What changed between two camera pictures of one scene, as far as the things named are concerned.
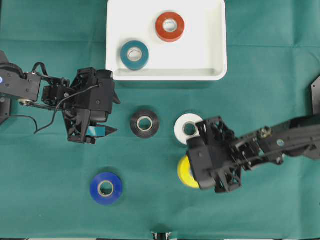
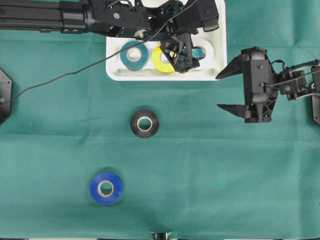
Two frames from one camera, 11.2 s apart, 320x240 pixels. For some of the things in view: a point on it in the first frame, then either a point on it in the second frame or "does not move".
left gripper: x=91 y=102 to x=175 y=24
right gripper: x=218 y=159 to x=262 y=84
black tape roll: x=144 y=133 does not move
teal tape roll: x=134 y=65 does not move
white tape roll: x=179 y=126 to x=209 y=51
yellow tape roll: x=185 y=173 to x=163 y=67
